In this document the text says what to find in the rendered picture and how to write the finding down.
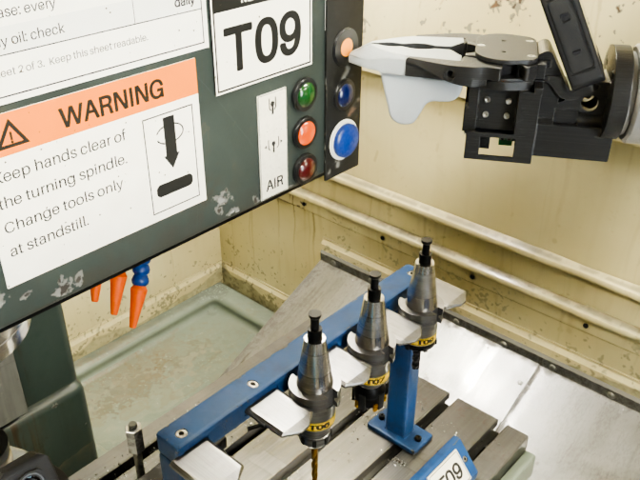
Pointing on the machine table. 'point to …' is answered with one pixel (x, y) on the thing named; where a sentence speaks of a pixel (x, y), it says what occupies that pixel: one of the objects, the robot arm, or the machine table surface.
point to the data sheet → (90, 40)
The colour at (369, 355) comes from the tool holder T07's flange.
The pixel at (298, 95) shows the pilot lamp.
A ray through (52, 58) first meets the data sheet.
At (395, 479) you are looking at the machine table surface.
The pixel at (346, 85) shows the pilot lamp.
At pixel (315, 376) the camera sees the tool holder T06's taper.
